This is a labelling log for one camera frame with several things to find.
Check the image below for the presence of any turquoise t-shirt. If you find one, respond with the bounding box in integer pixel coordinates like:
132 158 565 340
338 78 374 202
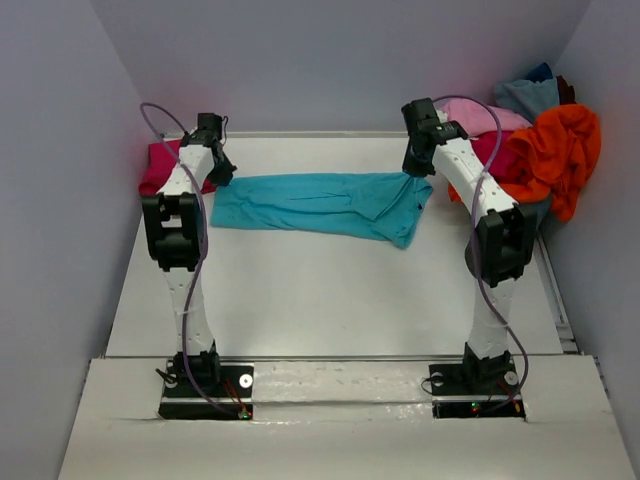
210 172 433 250

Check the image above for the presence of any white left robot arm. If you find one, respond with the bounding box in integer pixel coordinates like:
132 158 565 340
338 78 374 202
141 113 236 399

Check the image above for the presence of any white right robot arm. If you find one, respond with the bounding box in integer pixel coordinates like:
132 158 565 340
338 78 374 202
401 98 537 397

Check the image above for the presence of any folded magenta t-shirt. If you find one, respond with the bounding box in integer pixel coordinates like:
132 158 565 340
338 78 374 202
138 140 216 197

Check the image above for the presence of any pink t-shirt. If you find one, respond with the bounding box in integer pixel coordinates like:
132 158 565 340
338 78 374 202
437 98 532 137

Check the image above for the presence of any magenta t-shirt in pile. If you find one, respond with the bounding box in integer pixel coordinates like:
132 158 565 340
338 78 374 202
471 131 519 181

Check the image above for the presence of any grey-blue t-shirt at back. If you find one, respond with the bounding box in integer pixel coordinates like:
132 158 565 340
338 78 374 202
493 78 560 123

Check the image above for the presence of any orange t-shirt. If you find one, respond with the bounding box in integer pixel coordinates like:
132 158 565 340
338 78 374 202
447 103 602 223

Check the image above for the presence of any dark blue t-shirt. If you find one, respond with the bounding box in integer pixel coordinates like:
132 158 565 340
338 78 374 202
524 62 554 83

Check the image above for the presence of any slate blue t-shirt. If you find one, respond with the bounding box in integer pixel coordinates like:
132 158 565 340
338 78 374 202
463 194 552 274

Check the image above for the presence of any maroon t-shirt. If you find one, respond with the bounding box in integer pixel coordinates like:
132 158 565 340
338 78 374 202
556 76 576 105

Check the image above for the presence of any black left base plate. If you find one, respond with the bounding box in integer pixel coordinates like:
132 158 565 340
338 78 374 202
156 361 255 421

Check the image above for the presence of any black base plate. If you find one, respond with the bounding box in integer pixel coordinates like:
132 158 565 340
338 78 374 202
421 363 526 419
156 361 255 421

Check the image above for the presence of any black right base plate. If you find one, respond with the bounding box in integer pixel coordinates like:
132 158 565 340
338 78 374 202
421 363 526 419

